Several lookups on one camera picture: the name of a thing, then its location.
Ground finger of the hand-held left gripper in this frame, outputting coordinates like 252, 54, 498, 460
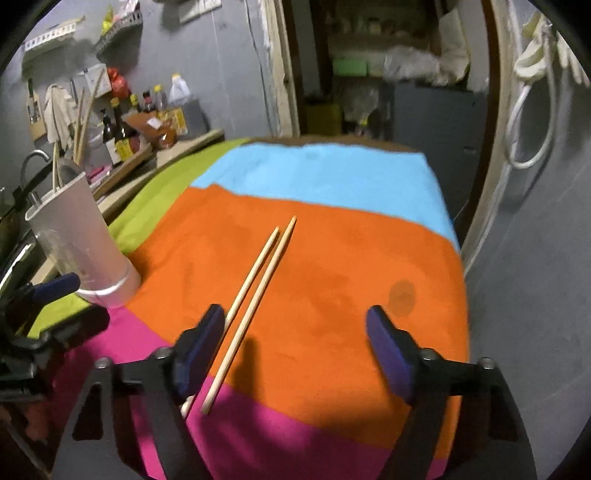
16, 305, 112, 354
9, 272, 82, 319

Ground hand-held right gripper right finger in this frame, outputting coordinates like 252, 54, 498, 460
366, 305, 539, 480

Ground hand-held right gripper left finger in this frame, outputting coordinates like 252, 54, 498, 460
48, 303, 226, 480

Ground white plastic utensil holder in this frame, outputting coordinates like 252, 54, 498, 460
25, 172, 142, 309

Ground multicolour striped cloth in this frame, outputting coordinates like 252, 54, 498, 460
28, 136, 472, 480

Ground metal faucet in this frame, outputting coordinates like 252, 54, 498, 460
20, 150, 51, 186

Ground small dark sauce bottle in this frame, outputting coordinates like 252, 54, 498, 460
102, 113, 117, 157

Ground large dark sauce bottle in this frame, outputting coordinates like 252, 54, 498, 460
112, 98, 136, 165

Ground hanging cream cloth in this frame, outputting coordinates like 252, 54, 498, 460
44, 84, 77, 145

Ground wooden cutting board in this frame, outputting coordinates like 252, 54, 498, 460
92, 129, 225, 200

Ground yellow printed box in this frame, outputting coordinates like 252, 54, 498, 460
159, 107, 188, 137

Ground red plastic bag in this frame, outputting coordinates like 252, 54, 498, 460
107, 68, 130, 99

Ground grey plastic container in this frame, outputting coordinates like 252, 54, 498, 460
182, 99, 206, 137

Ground grey cabinet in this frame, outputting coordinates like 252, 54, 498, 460
392, 80, 490, 217

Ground white plastic jug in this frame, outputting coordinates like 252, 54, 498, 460
168, 74, 193, 105

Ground yellow container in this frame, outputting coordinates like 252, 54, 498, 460
305, 104, 343, 137

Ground green box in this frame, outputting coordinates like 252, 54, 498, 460
332, 56, 368, 77

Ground clear plastic bag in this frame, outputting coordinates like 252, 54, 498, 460
383, 44, 468, 87

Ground cream rubber gloves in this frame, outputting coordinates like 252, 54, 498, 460
514, 11, 590, 87

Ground metal wall shelf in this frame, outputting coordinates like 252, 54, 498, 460
23, 17, 86, 54
95, 8, 142, 52

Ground white hose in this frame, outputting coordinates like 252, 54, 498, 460
505, 69, 557, 170

